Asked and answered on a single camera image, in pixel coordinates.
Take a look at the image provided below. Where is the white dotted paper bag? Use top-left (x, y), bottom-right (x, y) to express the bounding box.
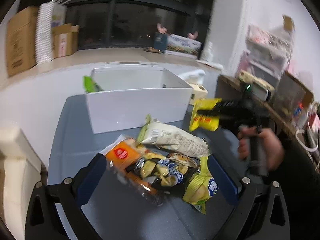
top-left (35, 0), bottom-right (71, 64)

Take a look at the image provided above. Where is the brown wooden side table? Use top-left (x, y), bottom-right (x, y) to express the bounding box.
top-left (215, 75), bottom-right (319, 175)

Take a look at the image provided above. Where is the yellow snack packet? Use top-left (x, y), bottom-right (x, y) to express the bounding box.
top-left (189, 98), bottom-right (222, 132)

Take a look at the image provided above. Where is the white foam block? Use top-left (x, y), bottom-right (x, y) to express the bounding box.
top-left (1, 126), bottom-right (42, 239)

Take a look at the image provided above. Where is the orange clear cracker packet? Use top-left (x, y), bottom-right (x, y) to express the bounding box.
top-left (100, 134), bottom-right (163, 206)

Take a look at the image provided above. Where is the clear drawer organizer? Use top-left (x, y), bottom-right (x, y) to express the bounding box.
top-left (236, 25), bottom-right (295, 88)

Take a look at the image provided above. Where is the white orange snack bag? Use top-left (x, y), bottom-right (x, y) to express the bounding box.
top-left (137, 114), bottom-right (210, 158)

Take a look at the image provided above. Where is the cream tissue box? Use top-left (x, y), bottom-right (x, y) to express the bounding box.
top-left (178, 69), bottom-right (208, 105)

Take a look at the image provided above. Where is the green seaweed snack packet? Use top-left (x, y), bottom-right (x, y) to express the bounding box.
top-left (83, 76), bottom-right (104, 93)

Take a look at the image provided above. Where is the black yellow chip bag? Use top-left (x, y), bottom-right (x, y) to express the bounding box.
top-left (126, 152), bottom-right (200, 193)

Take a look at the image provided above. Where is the small open cardboard box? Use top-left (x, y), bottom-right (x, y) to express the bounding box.
top-left (52, 23), bottom-right (79, 59)

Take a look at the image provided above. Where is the yellow green chip bag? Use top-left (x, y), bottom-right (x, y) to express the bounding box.
top-left (182, 157), bottom-right (219, 215)

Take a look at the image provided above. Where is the large tall cardboard box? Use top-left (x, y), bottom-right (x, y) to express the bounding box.
top-left (6, 6), bottom-right (39, 76)

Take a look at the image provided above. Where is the printed landscape gift box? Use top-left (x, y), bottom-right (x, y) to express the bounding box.
top-left (153, 33), bottom-right (202, 59)

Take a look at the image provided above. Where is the white storage box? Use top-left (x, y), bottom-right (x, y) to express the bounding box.
top-left (86, 64), bottom-right (193, 134)

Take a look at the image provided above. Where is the person's right hand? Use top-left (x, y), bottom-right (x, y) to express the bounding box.
top-left (238, 127), bottom-right (284, 170)

